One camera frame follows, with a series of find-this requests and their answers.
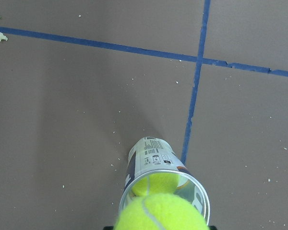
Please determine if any white tennis ball can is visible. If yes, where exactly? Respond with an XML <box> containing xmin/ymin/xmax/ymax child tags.
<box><xmin>119</xmin><ymin>137</ymin><xmax>210</xmax><ymax>223</ymax></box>

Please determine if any white foam crumb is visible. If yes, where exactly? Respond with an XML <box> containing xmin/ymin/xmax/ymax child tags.
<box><xmin>0</xmin><ymin>32</ymin><xmax>8</xmax><ymax>42</ymax></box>

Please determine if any brown paper table cover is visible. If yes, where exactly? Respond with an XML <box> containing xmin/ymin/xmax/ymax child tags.
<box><xmin>0</xmin><ymin>0</ymin><xmax>288</xmax><ymax>230</ymax></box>

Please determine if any yellow tennis ball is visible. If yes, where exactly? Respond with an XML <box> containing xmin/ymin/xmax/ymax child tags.
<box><xmin>114</xmin><ymin>194</ymin><xmax>209</xmax><ymax>230</ymax></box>
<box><xmin>132</xmin><ymin>172</ymin><xmax>179</xmax><ymax>196</ymax></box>

